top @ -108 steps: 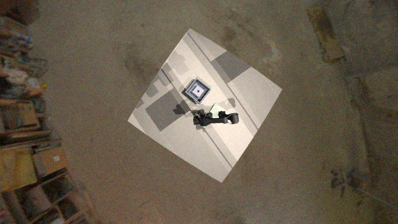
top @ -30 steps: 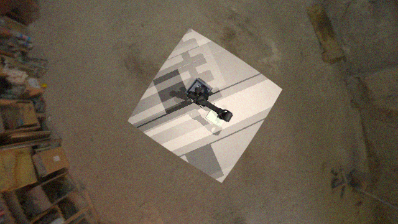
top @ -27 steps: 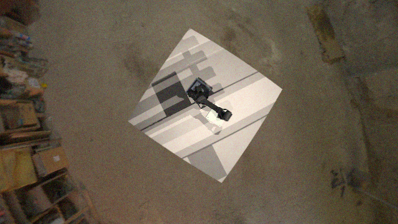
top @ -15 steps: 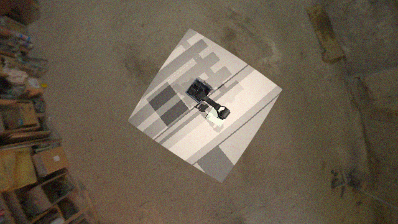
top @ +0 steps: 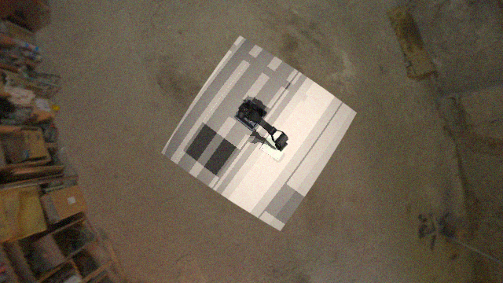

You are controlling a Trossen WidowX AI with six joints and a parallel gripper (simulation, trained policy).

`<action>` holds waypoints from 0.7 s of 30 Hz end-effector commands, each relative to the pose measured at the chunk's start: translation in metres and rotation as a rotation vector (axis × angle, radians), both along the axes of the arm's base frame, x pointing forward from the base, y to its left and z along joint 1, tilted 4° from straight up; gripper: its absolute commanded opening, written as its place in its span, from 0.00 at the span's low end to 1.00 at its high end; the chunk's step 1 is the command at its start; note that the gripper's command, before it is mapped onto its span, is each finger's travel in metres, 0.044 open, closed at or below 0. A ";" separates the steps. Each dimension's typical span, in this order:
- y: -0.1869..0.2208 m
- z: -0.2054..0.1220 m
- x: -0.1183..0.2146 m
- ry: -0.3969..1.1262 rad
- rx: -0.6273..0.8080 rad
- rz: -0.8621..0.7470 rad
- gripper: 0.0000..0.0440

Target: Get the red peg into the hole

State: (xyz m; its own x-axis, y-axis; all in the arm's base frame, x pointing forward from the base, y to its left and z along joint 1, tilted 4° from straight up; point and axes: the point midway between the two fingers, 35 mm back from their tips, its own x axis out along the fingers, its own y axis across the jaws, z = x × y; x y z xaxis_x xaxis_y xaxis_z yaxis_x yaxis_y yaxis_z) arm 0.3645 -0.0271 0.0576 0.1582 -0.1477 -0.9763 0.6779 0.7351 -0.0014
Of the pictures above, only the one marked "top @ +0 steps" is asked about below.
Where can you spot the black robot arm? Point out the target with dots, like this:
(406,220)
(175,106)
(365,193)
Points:
(253,115)

